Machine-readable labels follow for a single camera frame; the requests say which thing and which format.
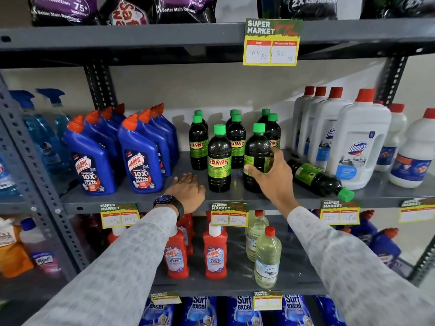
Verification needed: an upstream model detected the person's right hand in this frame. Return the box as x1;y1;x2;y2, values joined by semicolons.
244;147;300;220

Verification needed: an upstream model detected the person's left hand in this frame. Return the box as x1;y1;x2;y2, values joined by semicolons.
163;173;207;215

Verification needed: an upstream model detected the dark green bottle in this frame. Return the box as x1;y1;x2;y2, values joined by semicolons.
243;122;272;193
287;158;355;203
207;124;233;193

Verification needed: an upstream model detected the row of green bottles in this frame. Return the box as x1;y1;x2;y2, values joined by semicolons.
188;108;282;171

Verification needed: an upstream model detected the grey metal shelf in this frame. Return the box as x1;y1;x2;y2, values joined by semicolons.
0;18;435;326

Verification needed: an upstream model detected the person's right forearm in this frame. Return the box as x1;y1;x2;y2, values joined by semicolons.
287;206;435;326

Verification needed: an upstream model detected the person's left forearm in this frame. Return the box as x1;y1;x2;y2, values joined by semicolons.
22;206;179;326

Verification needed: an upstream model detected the clear pale bottle red cap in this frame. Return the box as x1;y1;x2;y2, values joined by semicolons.
254;226;282;290
245;209;269;263

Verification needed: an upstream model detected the small white bottle red cap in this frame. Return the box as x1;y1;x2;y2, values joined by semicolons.
373;103;408;173
389;107;435;189

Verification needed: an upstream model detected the orange bottle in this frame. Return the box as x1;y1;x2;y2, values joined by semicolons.
0;242;34;279

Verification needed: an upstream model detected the black wristwatch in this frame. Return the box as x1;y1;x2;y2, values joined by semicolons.
153;194;185;221

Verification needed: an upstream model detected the small yellow price tag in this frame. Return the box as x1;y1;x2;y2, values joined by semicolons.
210;201;250;228
252;290;283;311
99;202;140;230
320;199;361;225
150;291;182;305
399;197;435;224

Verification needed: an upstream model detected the large white jug red cap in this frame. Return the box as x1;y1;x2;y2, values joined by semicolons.
291;86;315;157
326;88;392;191
299;86;327;160
307;86;353;170

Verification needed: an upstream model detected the group of blue cleaner bottles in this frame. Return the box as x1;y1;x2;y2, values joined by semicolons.
334;209;403;268
63;102;180;197

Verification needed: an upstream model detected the large yellow green price tag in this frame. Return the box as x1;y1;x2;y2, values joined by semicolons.
242;18;303;67

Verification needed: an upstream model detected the grey slotted metal rack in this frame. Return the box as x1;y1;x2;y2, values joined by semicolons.
0;72;89;326

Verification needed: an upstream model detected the blue black detergent pouch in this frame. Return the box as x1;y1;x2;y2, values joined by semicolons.
360;0;435;19
256;0;339;21

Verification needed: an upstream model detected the white packet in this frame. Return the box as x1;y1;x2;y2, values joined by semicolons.
0;217;18;248

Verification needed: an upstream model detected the purple detergent pouch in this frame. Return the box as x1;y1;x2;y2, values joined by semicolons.
153;0;218;24
27;0;101;27

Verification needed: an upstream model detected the black red detergent pouch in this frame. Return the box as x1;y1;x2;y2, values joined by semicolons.
98;0;150;26

